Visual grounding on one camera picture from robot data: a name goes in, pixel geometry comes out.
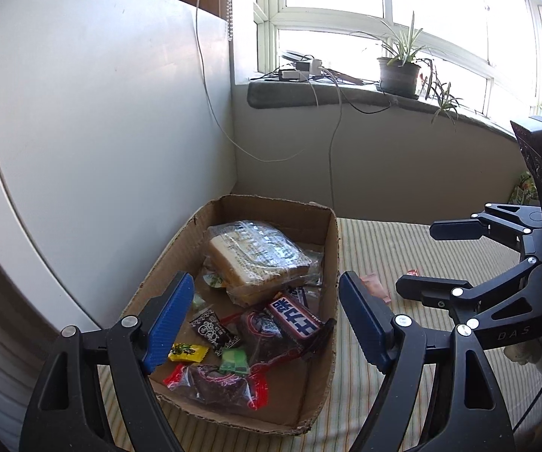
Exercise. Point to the pink snack packet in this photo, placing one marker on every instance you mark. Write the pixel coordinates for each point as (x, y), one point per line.
(376, 288)

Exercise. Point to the trailing green plant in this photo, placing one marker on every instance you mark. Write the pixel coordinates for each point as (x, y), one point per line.
(445, 99)

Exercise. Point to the white ribbed panel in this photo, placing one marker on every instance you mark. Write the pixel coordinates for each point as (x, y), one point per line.
(7, 339)

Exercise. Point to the yellow candy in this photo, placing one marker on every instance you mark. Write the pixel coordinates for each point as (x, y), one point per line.
(188, 351)

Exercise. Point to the large brown chocolate bar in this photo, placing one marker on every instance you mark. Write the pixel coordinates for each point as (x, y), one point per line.
(294, 315)

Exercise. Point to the red-sealed clear snack bag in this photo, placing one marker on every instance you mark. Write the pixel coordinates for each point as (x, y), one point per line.
(261, 334)
(214, 381)

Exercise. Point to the potted spider plant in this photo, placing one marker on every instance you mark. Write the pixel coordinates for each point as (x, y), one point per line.
(398, 77)

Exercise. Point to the black patterned snack packet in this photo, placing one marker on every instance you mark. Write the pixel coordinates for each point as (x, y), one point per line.
(212, 327)

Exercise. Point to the person's right hand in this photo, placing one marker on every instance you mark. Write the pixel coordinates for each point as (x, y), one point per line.
(529, 355)

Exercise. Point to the white cabinet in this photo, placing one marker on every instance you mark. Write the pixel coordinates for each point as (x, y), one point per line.
(110, 103)

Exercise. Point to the sandwich bread packet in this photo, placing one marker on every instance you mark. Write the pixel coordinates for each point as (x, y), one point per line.
(256, 254)

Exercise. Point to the white charger plug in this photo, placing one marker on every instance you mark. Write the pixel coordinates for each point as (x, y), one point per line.
(316, 67)

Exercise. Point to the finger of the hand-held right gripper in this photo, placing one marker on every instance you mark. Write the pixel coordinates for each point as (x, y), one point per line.
(426, 288)
(454, 230)

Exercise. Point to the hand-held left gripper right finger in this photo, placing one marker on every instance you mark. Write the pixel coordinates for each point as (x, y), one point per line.
(362, 320)

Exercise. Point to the brown cardboard box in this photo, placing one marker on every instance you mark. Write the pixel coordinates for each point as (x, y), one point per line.
(271, 212)

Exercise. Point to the pale green wrapped candy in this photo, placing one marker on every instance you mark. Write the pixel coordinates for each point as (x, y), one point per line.
(198, 300)

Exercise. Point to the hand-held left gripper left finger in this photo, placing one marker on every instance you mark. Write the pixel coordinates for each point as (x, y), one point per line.
(169, 320)

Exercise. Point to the white window frame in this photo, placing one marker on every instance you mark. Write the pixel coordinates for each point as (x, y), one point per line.
(271, 19)

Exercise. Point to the grey window sill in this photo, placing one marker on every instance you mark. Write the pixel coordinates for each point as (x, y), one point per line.
(289, 96)

